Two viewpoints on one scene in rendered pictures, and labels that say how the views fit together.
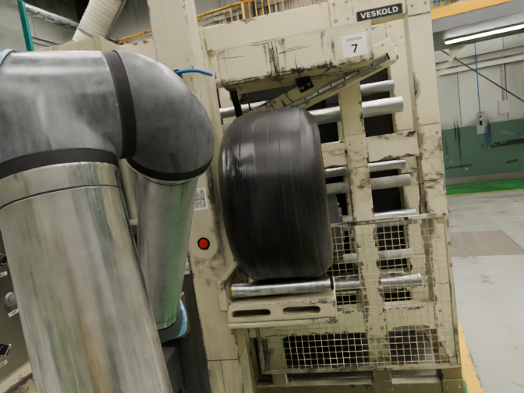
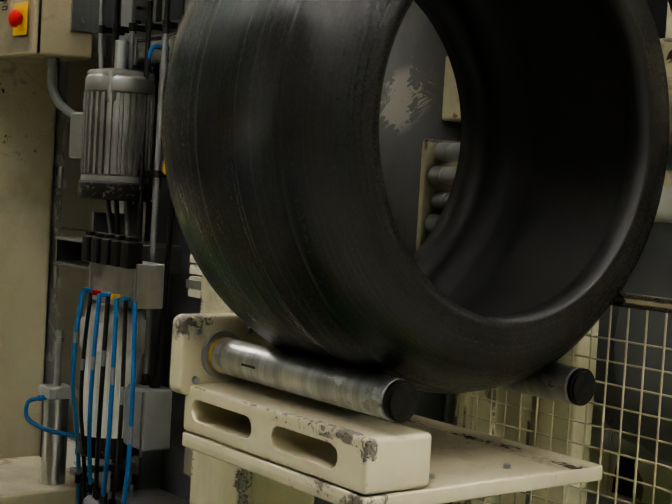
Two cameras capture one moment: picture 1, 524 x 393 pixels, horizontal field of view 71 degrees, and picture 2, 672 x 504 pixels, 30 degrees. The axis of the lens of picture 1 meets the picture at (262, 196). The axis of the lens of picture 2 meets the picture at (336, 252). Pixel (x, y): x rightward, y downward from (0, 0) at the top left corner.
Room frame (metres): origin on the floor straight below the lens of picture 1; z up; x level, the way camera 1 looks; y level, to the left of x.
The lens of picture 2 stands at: (0.13, -0.98, 1.12)
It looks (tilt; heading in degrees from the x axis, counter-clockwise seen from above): 3 degrees down; 42
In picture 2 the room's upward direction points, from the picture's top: 3 degrees clockwise
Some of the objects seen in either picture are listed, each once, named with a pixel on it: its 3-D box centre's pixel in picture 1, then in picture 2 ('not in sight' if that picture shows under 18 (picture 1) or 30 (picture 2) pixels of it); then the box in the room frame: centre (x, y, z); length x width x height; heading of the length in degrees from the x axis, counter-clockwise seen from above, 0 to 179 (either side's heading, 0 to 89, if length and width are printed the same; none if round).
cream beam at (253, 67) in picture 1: (295, 61); not in sight; (1.58, -0.22, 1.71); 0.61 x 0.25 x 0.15; 80
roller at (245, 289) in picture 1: (280, 287); (303, 375); (1.18, -0.02, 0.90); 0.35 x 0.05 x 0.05; 80
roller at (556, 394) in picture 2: not in sight; (479, 365); (1.45, -0.07, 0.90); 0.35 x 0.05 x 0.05; 80
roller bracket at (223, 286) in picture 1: (236, 277); (306, 349); (1.35, 0.14, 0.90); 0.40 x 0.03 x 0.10; 170
